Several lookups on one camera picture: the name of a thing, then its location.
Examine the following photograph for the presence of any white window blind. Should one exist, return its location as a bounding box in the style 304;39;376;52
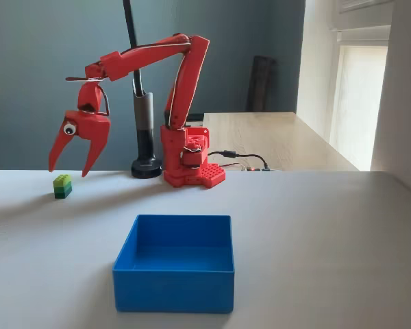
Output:
329;25;394;171

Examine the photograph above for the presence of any green lego brick stack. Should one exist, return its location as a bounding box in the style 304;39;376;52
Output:
52;173;73;200

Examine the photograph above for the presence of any black power cable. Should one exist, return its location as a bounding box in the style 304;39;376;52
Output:
207;149;271;171

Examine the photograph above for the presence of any blue plastic box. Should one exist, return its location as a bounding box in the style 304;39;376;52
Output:
112;214;235;314

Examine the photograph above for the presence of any black gooseneck stand grey sleeve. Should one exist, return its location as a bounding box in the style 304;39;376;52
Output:
122;0;164;179

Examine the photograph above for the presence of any thin servo cable loop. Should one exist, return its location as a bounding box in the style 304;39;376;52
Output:
95;85;111;117

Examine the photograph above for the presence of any dark wooden board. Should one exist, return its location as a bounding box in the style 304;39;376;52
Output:
245;55;277;113

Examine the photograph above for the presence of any small controller board red light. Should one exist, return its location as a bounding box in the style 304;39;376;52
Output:
240;165;282;173

